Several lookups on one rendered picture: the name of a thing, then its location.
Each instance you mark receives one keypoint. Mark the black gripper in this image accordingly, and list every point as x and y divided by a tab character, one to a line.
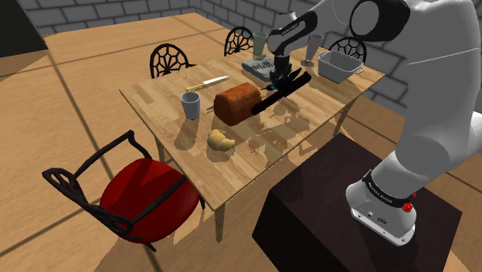
282	64

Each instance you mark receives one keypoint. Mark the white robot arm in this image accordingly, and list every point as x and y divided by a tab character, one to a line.
433	94

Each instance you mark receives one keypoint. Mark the green cup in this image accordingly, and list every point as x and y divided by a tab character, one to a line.
259	44

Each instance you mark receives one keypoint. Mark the tall grey glass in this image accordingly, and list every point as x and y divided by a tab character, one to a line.
312	47

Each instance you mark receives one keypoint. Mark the long black bar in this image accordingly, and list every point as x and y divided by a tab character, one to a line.
265	104

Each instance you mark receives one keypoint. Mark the black web-back chair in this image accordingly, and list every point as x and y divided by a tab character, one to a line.
167	60
350	47
238	39

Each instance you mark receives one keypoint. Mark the grey square pot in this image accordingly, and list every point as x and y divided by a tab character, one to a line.
337	69

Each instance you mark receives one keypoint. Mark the brown bread loaf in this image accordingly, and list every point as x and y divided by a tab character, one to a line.
235	103

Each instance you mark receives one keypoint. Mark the small grey cutlery piece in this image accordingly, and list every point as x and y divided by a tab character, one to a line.
209	109

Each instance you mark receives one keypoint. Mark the yellow croissant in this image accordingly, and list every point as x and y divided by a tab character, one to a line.
219	140

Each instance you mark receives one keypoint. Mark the grey cup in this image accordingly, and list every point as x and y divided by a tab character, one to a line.
191	106

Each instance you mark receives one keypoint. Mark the wooden table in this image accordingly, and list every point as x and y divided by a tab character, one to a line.
241	165

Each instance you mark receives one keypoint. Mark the dark robot stand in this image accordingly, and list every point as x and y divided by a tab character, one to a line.
320	211

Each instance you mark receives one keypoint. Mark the red-seated black chair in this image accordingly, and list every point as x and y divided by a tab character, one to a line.
150	199

